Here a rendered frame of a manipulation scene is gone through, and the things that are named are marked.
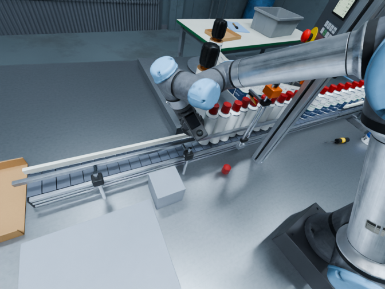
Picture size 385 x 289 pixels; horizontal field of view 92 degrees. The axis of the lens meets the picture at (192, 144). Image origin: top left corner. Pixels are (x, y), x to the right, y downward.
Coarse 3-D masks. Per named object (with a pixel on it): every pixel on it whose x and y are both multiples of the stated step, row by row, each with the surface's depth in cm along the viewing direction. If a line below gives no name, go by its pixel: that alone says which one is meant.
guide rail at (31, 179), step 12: (276, 120) 90; (228, 132) 78; (168, 144) 68; (180, 144) 70; (120, 156) 61; (132, 156) 62; (72, 168) 55; (84, 168) 57; (24, 180) 51; (36, 180) 52
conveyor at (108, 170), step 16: (336, 112) 123; (160, 144) 78; (192, 144) 81; (208, 144) 83; (96, 160) 68; (128, 160) 71; (144, 160) 72; (160, 160) 73; (32, 176) 60; (64, 176) 62; (80, 176) 63; (32, 192) 57; (48, 192) 58
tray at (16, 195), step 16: (16, 160) 64; (0, 176) 62; (16, 176) 63; (0, 192) 59; (16, 192) 60; (0, 208) 56; (16, 208) 57; (0, 224) 54; (16, 224) 55; (0, 240) 51
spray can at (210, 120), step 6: (216, 108) 68; (210, 114) 70; (216, 114) 71; (204, 120) 73; (210, 120) 71; (216, 120) 72; (204, 126) 74; (210, 126) 73; (210, 132) 76; (204, 144) 81
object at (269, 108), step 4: (272, 100) 81; (272, 104) 83; (268, 108) 84; (272, 108) 84; (264, 112) 86; (268, 112) 85; (264, 116) 87; (260, 120) 89; (264, 120) 89; (256, 128) 93; (260, 128) 94
